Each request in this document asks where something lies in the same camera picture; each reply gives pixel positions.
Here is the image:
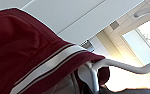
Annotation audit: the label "bright ceiling light panel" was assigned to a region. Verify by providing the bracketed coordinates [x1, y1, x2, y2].
[121, 15, 150, 65]

